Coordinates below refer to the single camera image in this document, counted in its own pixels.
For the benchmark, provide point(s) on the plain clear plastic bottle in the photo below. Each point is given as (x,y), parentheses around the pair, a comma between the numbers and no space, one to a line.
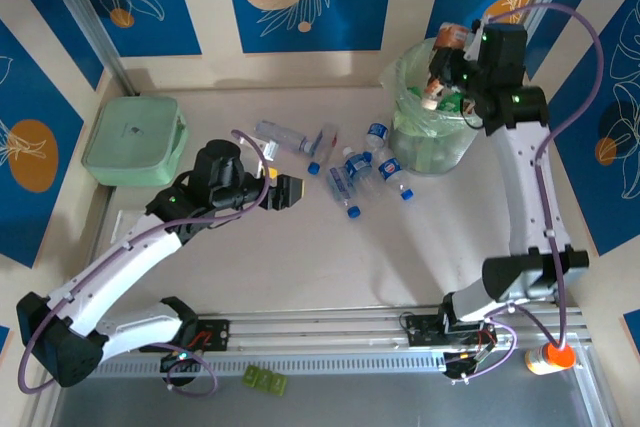
(280,134)

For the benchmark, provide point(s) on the red gold label bottle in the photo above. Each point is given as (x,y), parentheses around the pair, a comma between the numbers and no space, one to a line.
(452,37)

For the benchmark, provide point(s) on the clear bottle blue red label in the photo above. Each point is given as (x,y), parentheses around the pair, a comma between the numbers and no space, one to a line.
(325,139)

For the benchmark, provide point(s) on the green soda bottle yellow cap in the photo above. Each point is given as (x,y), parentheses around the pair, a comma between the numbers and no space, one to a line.
(452,103)

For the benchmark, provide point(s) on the round logo bottle blue cap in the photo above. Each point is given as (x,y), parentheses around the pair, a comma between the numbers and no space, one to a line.
(391,168)

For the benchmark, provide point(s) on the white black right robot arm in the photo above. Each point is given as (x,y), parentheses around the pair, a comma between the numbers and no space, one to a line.
(525,182)

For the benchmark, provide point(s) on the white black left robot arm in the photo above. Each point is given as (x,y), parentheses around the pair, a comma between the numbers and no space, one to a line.
(125,267)

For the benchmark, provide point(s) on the mesh bin with green liner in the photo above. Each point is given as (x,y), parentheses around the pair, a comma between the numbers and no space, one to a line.
(425,147)

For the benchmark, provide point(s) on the pale green zip pouch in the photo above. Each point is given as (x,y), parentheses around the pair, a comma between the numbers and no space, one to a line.
(130,137)

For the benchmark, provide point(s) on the small blue label water bottle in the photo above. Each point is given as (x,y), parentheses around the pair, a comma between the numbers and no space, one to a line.
(377,131)

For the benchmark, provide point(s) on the small clear plastic sheet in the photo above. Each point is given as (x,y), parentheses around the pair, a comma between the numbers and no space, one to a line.
(122,224)

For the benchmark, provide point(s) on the orange cap bottle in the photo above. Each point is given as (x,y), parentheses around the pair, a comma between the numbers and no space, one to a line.
(537,362)

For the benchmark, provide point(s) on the aluminium mounting rail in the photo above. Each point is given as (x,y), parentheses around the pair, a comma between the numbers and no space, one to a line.
(325,332)

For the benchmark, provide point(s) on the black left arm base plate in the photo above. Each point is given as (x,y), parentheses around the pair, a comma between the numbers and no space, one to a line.
(215,334)

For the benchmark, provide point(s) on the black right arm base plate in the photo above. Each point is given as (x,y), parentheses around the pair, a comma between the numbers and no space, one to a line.
(422,331)

